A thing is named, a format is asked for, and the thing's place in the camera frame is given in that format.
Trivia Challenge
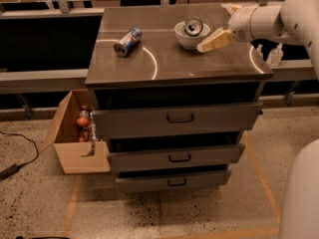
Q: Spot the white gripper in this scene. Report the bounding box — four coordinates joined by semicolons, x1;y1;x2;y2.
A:
196;3;255;53

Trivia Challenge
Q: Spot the green soda can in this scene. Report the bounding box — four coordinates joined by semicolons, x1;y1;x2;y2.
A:
183;17;203;36

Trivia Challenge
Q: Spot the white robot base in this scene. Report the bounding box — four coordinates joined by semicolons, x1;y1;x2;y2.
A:
278;140;319;239

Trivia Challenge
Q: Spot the white ceramic bowl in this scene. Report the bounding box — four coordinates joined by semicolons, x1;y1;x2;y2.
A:
174;22;210;50

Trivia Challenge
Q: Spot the blue silver energy drink can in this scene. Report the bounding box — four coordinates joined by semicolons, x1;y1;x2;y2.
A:
114;27;142;57

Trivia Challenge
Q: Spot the small clear pump bottle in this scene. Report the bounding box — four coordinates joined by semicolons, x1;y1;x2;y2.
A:
256;44;263;58

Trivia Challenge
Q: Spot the clear sanitizer bottle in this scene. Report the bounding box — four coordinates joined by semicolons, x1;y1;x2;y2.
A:
266;44;283;66

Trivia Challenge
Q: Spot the top grey drawer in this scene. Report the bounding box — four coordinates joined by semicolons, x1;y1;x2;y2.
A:
93;102;262;139

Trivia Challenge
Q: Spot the grey drawer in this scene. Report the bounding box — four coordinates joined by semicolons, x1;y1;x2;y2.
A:
110;143;245;172
116;169;231;193
93;102;262;139

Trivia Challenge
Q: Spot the grey drawer cabinet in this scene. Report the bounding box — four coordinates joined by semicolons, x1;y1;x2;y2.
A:
86;4;272;179

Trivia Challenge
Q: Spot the middle grey drawer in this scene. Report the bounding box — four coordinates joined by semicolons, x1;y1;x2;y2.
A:
110;143;245;172

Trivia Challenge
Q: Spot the bottom grey drawer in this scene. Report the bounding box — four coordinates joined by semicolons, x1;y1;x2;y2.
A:
116;169;231;193

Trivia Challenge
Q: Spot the orange fruit in box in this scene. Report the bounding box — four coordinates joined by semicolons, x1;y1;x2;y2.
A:
77;117;89;128

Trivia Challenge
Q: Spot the cardboard box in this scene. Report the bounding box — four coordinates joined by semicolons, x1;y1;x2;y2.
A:
40;89;111;174

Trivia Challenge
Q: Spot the black power cable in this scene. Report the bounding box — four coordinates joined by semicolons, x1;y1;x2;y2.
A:
0;130;40;181

